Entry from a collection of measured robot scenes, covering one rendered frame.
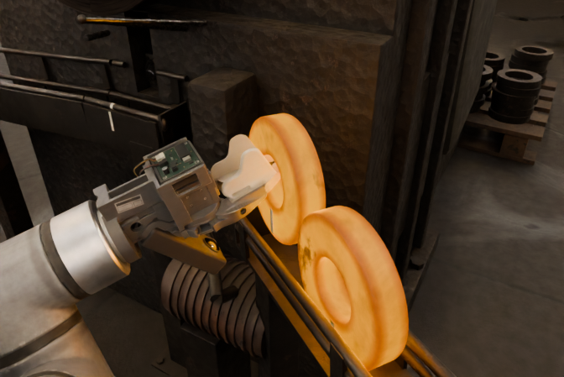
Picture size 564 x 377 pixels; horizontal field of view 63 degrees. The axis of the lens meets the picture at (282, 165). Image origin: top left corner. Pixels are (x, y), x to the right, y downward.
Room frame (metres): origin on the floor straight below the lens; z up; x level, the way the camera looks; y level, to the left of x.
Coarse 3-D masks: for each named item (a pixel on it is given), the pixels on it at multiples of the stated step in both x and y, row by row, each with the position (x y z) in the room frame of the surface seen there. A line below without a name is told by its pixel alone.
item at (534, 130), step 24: (528, 48) 2.48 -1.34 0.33; (504, 72) 2.06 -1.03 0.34; (528, 72) 2.06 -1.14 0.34; (480, 96) 2.05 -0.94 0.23; (504, 96) 1.95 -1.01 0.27; (528, 96) 1.92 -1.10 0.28; (552, 96) 2.26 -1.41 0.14; (480, 120) 1.96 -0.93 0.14; (504, 120) 1.94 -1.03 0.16; (528, 120) 1.94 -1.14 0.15; (480, 144) 1.95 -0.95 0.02; (504, 144) 1.86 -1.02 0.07
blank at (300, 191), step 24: (264, 120) 0.48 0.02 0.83; (288, 120) 0.47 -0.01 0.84; (264, 144) 0.48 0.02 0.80; (288, 144) 0.43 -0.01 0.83; (312, 144) 0.44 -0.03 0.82; (288, 168) 0.43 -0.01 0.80; (312, 168) 0.42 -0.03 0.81; (288, 192) 0.42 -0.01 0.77; (312, 192) 0.41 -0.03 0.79; (264, 216) 0.48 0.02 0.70; (288, 216) 0.42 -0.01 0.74; (288, 240) 0.42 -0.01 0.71
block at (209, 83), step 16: (192, 80) 0.71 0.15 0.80; (208, 80) 0.71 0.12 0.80; (224, 80) 0.71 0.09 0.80; (240, 80) 0.71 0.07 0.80; (256, 80) 0.75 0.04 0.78; (192, 96) 0.70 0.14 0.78; (208, 96) 0.68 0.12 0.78; (224, 96) 0.67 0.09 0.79; (240, 96) 0.70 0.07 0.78; (256, 96) 0.74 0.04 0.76; (192, 112) 0.70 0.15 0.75; (208, 112) 0.68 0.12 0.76; (224, 112) 0.67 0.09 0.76; (240, 112) 0.70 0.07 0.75; (256, 112) 0.74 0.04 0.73; (192, 128) 0.70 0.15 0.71; (208, 128) 0.68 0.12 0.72; (224, 128) 0.67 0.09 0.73; (240, 128) 0.70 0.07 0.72; (208, 144) 0.69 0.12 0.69; (224, 144) 0.67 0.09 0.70; (208, 160) 0.69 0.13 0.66
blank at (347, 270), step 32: (320, 224) 0.35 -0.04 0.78; (352, 224) 0.33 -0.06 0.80; (320, 256) 0.35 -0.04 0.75; (352, 256) 0.30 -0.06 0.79; (384, 256) 0.30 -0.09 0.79; (320, 288) 0.35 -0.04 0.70; (352, 288) 0.30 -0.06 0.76; (384, 288) 0.28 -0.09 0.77; (352, 320) 0.29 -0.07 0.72; (384, 320) 0.27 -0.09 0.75; (384, 352) 0.26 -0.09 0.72
